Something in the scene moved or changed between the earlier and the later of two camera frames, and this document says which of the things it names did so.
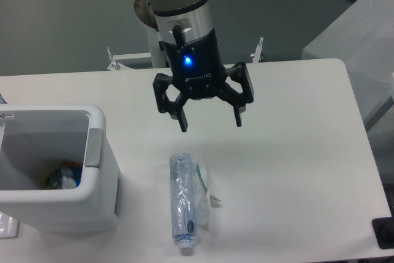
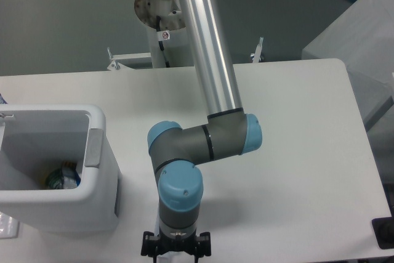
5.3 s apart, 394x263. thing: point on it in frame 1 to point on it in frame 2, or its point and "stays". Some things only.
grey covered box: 363,37 stays
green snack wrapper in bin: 54,179 stays
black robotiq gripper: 198,72 to 188,244
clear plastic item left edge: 9,227 stays
